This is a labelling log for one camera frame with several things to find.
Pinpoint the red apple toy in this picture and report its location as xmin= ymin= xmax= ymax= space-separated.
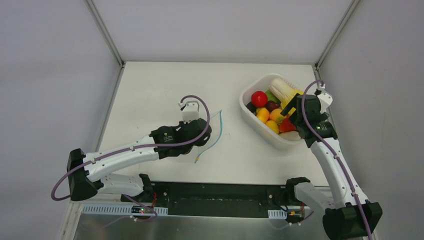
xmin=250 ymin=91 xmax=268 ymax=108

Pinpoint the dark purple plum toy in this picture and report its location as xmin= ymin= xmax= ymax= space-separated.
xmin=265 ymin=100 xmax=280 ymax=113

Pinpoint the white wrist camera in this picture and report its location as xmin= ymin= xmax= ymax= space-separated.
xmin=178 ymin=100 xmax=200 ymax=124
xmin=314 ymin=82 xmax=333 ymax=114

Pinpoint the small orange tangerine toy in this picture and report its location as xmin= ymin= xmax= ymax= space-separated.
xmin=256 ymin=107 xmax=270 ymax=124

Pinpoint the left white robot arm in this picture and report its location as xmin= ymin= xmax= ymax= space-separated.
xmin=67 ymin=118 xmax=212 ymax=203

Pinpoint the orange fruit toy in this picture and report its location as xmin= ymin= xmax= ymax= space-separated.
xmin=269 ymin=108 xmax=286 ymax=125

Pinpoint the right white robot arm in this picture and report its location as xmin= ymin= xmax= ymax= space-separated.
xmin=282 ymin=92 xmax=383 ymax=240

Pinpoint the purple eggplant toy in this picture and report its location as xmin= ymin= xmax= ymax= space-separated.
xmin=245 ymin=101 xmax=257 ymax=115

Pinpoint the yellow napa cabbage toy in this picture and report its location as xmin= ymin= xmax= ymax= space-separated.
xmin=268 ymin=78 xmax=304 ymax=108

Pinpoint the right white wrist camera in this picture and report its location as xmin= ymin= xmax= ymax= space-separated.
xmin=314 ymin=82 xmax=333 ymax=114

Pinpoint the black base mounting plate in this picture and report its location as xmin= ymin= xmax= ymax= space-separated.
xmin=135 ymin=181 xmax=290 ymax=218

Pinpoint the light green fruit toy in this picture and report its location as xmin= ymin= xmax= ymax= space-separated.
xmin=265 ymin=89 xmax=281 ymax=105

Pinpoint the clear zip top bag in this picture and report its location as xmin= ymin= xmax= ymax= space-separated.
xmin=193 ymin=109 xmax=223 ymax=164

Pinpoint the white plastic basin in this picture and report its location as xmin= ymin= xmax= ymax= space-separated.
xmin=238 ymin=73 xmax=313 ymax=150

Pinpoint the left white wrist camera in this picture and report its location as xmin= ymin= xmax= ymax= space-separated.
xmin=178 ymin=100 xmax=200 ymax=124

